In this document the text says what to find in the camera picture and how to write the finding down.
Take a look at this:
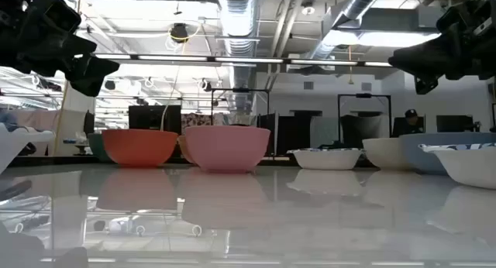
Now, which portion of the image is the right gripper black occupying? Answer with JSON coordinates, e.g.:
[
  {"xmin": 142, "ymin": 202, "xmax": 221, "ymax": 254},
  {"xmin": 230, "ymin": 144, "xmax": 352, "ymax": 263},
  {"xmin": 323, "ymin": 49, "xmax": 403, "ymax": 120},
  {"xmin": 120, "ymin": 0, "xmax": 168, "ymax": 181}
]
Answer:
[{"xmin": 387, "ymin": 0, "xmax": 487, "ymax": 96}]

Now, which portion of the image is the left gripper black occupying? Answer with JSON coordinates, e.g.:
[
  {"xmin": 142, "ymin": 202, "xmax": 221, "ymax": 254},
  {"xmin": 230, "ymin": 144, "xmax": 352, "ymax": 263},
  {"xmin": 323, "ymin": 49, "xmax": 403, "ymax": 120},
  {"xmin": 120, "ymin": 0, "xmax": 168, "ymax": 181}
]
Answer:
[{"xmin": 15, "ymin": 0, "xmax": 121, "ymax": 98}]

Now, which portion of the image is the grey-blue bowl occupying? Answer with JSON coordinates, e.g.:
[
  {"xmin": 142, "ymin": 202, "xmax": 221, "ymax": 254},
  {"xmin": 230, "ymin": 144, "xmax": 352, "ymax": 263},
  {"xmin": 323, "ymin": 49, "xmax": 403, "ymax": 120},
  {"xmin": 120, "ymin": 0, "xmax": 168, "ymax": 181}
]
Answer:
[{"xmin": 398, "ymin": 132, "xmax": 496, "ymax": 175}]

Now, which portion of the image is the teal bowl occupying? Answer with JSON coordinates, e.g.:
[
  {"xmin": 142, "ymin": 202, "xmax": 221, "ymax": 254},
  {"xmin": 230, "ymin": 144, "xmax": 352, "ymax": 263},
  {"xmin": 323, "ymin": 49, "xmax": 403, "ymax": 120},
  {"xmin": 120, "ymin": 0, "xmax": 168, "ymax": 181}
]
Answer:
[{"xmin": 87, "ymin": 132, "xmax": 113, "ymax": 163}]

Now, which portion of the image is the orange-red bowl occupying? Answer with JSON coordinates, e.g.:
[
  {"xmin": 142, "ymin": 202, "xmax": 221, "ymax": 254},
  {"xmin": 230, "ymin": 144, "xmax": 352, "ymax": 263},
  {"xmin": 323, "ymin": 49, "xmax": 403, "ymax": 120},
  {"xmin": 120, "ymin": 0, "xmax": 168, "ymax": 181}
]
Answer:
[{"xmin": 102, "ymin": 129, "xmax": 179, "ymax": 168}]

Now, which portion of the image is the plain cream white bowl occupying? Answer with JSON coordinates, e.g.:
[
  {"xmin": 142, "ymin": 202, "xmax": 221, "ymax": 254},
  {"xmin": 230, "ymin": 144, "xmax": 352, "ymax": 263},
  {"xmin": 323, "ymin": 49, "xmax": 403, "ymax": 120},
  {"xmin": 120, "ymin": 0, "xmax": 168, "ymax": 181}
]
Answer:
[{"xmin": 362, "ymin": 137, "xmax": 414, "ymax": 170}]

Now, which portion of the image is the white bowl blue patterned rim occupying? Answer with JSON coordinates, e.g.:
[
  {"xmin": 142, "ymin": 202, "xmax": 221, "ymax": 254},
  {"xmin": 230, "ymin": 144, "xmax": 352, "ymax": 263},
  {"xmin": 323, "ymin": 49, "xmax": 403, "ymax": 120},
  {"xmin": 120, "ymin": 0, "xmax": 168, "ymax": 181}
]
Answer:
[
  {"xmin": 287, "ymin": 147, "xmax": 364, "ymax": 171},
  {"xmin": 0, "ymin": 122, "xmax": 56, "ymax": 175},
  {"xmin": 418, "ymin": 143, "xmax": 496, "ymax": 191}
]

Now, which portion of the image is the light orange bowl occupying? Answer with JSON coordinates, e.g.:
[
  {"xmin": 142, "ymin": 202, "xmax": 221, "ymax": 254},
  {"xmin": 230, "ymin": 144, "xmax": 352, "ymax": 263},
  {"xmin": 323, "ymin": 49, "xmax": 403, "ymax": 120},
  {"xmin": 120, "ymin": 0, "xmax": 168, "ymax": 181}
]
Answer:
[{"xmin": 177, "ymin": 135, "xmax": 197, "ymax": 165}]

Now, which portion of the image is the pink bowl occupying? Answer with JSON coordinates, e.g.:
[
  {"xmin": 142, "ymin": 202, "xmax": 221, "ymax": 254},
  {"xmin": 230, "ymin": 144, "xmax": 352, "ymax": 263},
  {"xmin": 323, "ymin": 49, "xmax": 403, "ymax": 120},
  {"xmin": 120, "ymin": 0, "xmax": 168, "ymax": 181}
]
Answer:
[{"xmin": 184, "ymin": 125, "xmax": 271, "ymax": 174}]

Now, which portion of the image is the small black monitor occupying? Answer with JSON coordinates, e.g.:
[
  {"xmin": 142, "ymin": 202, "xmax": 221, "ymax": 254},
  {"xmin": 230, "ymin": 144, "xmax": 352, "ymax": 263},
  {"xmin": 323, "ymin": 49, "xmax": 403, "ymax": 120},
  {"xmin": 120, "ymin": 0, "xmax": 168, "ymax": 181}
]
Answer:
[{"xmin": 83, "ymin": 111, "xmax": 96, "ymax": 136}]

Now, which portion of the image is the person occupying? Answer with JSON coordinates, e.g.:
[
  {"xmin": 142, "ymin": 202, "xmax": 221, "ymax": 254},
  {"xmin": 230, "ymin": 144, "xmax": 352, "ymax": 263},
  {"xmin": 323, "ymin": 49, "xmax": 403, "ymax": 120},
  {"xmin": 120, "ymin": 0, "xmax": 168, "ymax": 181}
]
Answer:
[{"xmin": 402, "ymin": 108, "xmax": 425, "ymax": 136}]

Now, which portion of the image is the wide black monitor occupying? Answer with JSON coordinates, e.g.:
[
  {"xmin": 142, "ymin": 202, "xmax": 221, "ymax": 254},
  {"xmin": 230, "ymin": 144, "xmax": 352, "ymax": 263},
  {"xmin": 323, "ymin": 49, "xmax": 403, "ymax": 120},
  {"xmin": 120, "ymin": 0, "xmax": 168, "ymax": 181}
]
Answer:
[{"xmin": 436, "ymin": 115, "xmax": 474, "ymax": 133}]

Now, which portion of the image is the large black monitor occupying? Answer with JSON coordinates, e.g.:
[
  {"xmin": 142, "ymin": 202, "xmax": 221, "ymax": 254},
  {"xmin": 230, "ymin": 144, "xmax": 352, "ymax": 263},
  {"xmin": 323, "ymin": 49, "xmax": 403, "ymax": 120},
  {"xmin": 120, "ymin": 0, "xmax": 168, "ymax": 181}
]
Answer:
[{"xmin": 128, "ymin": 105, "xmax": 182, "ymax": 134}]

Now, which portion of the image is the pink cloth partition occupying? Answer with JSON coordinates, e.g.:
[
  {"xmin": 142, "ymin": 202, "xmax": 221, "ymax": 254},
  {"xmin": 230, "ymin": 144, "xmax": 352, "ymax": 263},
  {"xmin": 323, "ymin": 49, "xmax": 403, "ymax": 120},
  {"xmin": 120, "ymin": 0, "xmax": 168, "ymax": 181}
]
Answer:
[{"xmin": 0, "ymin": 109, "xmax": 57, "ymax": 132}]

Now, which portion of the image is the brown circle-patterned cloth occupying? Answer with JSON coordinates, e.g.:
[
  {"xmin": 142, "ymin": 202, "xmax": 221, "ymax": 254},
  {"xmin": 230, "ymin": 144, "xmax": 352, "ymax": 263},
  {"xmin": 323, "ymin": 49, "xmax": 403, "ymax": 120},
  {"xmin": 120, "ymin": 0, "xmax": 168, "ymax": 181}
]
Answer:
[{"xmin": 181, "ymin": 112, "xmax": 212, "ymax": 126}]

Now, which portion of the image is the grey-green partition panel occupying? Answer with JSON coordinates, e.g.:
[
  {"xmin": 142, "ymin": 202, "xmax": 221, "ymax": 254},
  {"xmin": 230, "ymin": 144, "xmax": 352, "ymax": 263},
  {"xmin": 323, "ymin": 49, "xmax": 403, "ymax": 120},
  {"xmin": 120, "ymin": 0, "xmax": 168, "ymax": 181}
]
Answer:
[{"xmin": 309, "ymin": 116, "xmax": 340, "ymax": 149}]

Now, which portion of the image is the black partition panel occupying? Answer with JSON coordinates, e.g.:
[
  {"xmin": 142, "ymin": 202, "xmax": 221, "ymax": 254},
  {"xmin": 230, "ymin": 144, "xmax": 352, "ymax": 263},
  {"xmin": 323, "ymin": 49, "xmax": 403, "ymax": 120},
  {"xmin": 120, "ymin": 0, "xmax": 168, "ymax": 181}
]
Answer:
[{"xmin": 275, "ymin": 115, "xmax": 311, "ymax": 162}]

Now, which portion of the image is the long light bar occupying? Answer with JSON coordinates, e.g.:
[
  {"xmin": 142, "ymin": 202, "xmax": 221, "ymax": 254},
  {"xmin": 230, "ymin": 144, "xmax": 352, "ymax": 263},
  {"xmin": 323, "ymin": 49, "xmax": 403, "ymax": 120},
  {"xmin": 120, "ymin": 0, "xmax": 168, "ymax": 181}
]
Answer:
[{"xmin": 95, "ymin": 53, "xmax": 392, "ymax": 67}]

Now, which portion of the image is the black frame stand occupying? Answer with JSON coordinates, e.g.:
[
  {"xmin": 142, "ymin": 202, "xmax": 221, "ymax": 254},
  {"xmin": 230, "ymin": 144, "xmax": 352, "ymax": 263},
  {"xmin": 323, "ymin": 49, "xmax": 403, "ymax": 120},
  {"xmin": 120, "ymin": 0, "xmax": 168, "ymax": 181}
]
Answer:
[
  {"xmin": 336, "ymin": 92, "xmax": 392, "ymax": 145},
  {"xmin": 210, "ymin": 88, "xmax": 271, "ymax": 126}
]

